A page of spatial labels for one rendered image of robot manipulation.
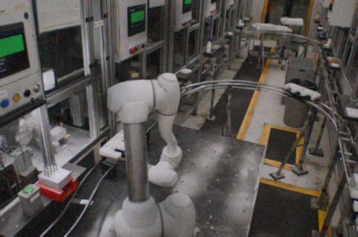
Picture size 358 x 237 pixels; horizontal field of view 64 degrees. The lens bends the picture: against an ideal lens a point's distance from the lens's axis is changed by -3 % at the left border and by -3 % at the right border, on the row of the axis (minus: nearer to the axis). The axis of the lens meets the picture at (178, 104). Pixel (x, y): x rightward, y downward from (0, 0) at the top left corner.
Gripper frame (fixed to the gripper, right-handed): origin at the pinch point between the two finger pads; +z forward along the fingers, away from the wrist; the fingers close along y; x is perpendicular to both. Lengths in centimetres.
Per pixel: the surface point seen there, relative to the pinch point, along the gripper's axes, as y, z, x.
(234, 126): -86, -39, -236
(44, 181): 11.4, 11.7, 40.9
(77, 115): 12.6, 39.0, -19.9
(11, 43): 78, 17, 40
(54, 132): 14.8, 34.7, 7.0
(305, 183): -88, -131, -149
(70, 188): 4.0, 3.1, 33.4
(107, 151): 0.2, 8.5, -7.9
